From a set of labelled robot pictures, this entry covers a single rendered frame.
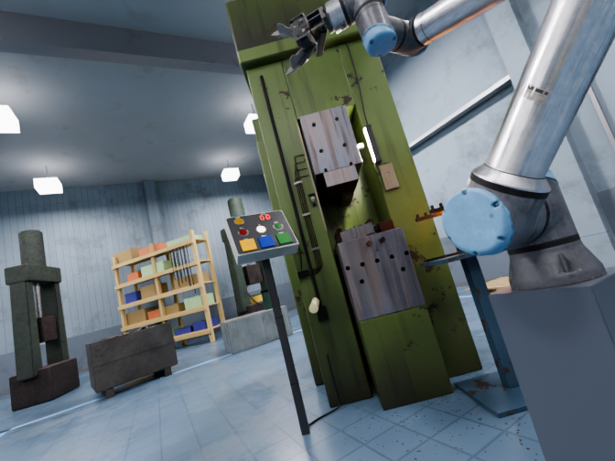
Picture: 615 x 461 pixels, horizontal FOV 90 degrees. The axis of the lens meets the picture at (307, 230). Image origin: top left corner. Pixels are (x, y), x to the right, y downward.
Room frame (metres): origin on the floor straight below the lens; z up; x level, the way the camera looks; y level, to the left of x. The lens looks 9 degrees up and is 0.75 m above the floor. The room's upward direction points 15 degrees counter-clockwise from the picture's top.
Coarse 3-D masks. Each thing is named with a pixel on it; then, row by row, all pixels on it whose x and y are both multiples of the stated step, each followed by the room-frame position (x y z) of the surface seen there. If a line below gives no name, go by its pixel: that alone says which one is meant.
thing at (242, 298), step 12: (228, 204) 7.45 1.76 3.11; (240, 204) 7.44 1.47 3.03; (228, 240) 7.15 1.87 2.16; (228, 252) 7.23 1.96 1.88; (228, 264) 7.29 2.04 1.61; (252, 264) 7.44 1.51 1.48; (240, 276) 7.17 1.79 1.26; (252, 276) 7.38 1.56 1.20; (264, 276) 7.69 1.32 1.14; (240, 288) 7.12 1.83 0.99; (264, 288) 7.74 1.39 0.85; (240, 300) 7.13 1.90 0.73; (240, 312) 7.37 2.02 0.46; (252, 312) 7.04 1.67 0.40
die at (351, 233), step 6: (354, 228) 1.81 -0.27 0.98; (360, 228) 1.81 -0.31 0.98; (366, 228) 1.81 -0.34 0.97; (372, 228) 1.81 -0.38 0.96; (342, 234) 1.81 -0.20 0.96; (348, 234) 1.81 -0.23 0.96; (354, 234) 1.81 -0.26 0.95; (360, 234) 1.81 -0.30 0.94; (366, 234) 1.81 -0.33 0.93; (342, 240) 1.81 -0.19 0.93; (348, 240) 1.81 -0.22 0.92
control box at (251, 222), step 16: (224, 224) 1.68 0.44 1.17; (240, 224) 1.64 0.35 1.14; (256, 224) 1.67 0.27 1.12; (272, 224) 1.70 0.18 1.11; (288, 224) 1.73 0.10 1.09; (240, 240) 1.59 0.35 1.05; (256, 240) 1.61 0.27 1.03; (240, 256) 1.53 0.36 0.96; (256, 256) 1.59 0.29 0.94; (272, 256) 1.65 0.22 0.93
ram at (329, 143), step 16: (320, 112) 1.81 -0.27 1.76; (336, 112) 1.81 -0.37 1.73; (304, 128) 1.81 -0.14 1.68; (320, 128) 1.81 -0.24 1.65; (336, 128) 1.81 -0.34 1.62; (304, 144) 2.09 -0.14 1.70; (320, 144) 1.81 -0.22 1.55; (336, 144) 1.81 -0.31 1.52; (352, 144) 1.81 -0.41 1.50; (320, 160) 1.81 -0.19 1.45; (336, 160) 1.81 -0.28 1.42; (352, 160) 1.81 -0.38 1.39; (320, 176) 1.86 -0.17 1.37
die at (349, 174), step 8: (344, 168) 1.81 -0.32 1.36; (352, 168) 1.81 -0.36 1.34; (328, 176) 1.81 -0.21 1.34; (336, 176) 1.81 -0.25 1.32; (344, 176) 1.81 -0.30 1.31; (352, 176) 1.81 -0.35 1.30; (328, 184) 1.81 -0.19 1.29; (336, 184) 1.81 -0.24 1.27; (344, 184) 1.85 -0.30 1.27; (352, 184) 1.90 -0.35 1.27; (328, 192) 1.94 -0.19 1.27; (336, 192) 1.99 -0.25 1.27; (328, 200) 2.16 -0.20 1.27; (336, 200) 2.22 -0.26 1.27
